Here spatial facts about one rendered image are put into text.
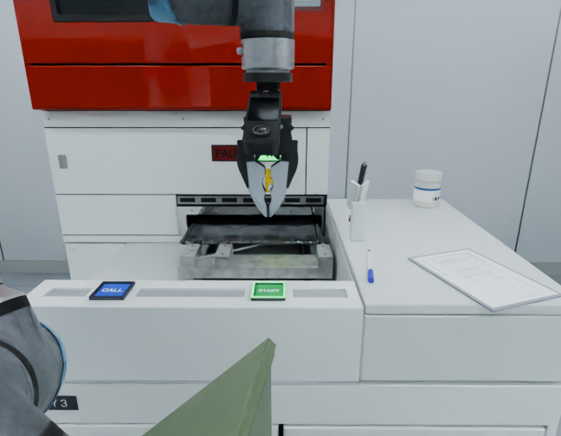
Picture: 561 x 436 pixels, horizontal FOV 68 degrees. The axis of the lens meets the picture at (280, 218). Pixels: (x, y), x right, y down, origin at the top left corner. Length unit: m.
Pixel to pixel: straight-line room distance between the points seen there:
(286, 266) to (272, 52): 0.54
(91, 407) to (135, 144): 0.73
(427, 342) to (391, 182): 2.18
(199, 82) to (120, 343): 0.70
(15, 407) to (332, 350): 0.46
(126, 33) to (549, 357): 1.15
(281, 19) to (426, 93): 2.27
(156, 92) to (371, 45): 1.78
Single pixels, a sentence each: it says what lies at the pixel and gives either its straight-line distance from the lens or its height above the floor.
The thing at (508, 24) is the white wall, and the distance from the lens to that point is 3.00.
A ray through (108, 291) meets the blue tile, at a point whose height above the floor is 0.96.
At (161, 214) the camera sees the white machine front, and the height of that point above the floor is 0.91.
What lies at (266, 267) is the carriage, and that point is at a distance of 0.98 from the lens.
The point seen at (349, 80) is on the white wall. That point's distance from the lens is 2.71.
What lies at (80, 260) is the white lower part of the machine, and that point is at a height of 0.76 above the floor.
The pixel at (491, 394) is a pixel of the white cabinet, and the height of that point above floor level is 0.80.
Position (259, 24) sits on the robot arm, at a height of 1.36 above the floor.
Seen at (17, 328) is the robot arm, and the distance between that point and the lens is 0.52.
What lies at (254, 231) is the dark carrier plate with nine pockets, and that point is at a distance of 1.15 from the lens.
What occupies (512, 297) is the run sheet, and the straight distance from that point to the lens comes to 0.76.
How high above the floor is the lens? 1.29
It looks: 18 degrees down
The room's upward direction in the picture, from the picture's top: straight up
